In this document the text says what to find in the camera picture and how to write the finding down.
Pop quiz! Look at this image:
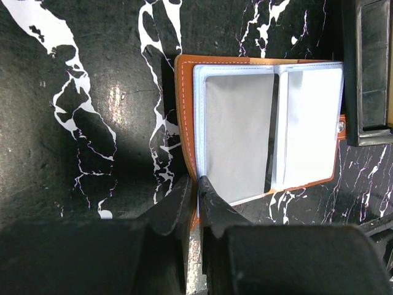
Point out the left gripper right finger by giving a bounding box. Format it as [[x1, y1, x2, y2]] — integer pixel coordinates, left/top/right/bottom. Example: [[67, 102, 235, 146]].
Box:
[[198, 176, 251, 238]]

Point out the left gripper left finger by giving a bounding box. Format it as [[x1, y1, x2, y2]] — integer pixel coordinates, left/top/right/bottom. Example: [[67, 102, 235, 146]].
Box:
[[136, 176, 192, 237]]

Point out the brown leather card holder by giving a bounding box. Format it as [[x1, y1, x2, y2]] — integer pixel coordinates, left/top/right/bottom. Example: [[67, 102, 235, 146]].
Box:
[[173, 54, 348, 233]]

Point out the gold VIP card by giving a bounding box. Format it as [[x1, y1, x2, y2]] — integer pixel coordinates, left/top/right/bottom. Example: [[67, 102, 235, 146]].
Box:
[[387, 106, 393, 128]]

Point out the black card box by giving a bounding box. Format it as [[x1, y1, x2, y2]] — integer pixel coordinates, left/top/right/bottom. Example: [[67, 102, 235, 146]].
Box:
[[341, 0, 392, 146]]

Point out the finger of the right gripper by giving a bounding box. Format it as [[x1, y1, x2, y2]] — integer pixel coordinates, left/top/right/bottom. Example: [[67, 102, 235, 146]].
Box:
[[359, 213, 392, 238]]

